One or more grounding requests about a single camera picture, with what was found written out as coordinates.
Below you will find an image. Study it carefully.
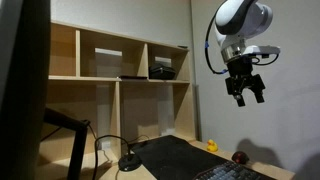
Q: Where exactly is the dark computer mouse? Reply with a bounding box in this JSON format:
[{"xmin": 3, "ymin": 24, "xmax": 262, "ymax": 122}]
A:
[{"xmin": 231, "ymin": 150, "xmax": 251, "ymax": 165}]

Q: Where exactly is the black camera cable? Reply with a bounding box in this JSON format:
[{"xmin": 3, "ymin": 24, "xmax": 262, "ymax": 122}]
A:
[{"xmin": 252, "ymin": 53, "xmax": 281, "ymax": 67}]

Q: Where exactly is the round black stand base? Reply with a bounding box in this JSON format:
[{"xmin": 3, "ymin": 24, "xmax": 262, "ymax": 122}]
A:
[{"xmin": 117, "ymin": 153, "xmax": 143, "ymax": 173}]

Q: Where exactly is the black monitor stand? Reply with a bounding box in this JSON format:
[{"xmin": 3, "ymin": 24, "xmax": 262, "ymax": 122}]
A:
[{"xmin": 42, "ymin": 107, "xmax": 91, "ymax": 180}]

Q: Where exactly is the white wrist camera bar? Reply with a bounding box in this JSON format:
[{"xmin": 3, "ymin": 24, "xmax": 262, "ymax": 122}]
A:
[{"xmin": 240, "ymin": 44, "xmax": 281, "ymax": 57}]

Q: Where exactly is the black desk cable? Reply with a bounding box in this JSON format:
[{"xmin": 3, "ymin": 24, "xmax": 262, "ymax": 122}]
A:
[{"xmin": 90, "ymin": 133, "xmax": 151, "ymax": 180}]

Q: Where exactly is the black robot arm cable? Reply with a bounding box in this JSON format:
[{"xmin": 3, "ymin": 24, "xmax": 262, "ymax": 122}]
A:
[{"xmin": 204, "ymin": 12, "xmax": 230, "ymax": 75}]

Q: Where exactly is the dark mechanical keyboard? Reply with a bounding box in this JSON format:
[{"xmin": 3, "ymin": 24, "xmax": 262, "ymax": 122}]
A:
[{"xmin": 193, "ymin": 160, "xmax": 268, "ymax": 180}]

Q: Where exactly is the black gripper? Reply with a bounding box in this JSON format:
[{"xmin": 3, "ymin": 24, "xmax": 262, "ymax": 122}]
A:
[{"xmin": 224, "ymin": 58, "xmax": 267, "ymax": 108}]

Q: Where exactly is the black desk mat white logo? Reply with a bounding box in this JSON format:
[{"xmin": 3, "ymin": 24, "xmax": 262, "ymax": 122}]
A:
[{"xmin": 129, "ymin": 134, "xmax": 278, "ymax": 180}]

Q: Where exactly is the wooden shelf unit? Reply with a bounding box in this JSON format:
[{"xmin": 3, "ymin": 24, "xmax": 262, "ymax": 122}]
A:
[{"xmin": 34, "ymin": 19, "xmax": 198, "ymax": 180}]

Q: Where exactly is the yellow rubber duck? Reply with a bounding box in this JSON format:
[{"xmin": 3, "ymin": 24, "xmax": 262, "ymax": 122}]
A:
[{"xmin": 206, "ymin": 138, "xmax": 220, "ymax": 154}]

